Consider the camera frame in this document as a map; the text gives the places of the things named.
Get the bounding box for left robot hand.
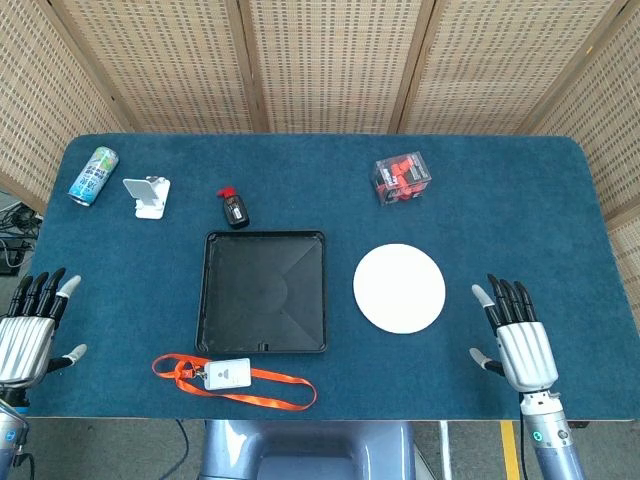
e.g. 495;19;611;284
0;267;88;390

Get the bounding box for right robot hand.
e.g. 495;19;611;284
468;273;560;394

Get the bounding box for white round plate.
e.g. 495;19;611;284
352;243;447;335

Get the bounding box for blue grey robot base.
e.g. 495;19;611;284
198;419;419;480

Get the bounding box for black square tray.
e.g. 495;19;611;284
193;229;329;355

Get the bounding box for green white drink can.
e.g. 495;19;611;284
67;145;120;208

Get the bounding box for white phone stand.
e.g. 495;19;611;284
122;174;172;220

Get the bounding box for white id badge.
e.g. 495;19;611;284
203;357;253;391

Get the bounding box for clear box with red contents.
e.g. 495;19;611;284
370;152;433;208

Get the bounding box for small dark sauce bottle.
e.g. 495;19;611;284
216;186;250;230

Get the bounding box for blue table mat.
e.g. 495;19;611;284
25;132;640;422

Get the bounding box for woven folding screen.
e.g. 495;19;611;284
0;0;640;301

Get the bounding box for black cables on floor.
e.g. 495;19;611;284
0;202;44;276

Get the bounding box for black cable under table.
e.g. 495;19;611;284
162;420;194;480

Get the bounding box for orange lanyard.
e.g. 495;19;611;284
151;353;318;413

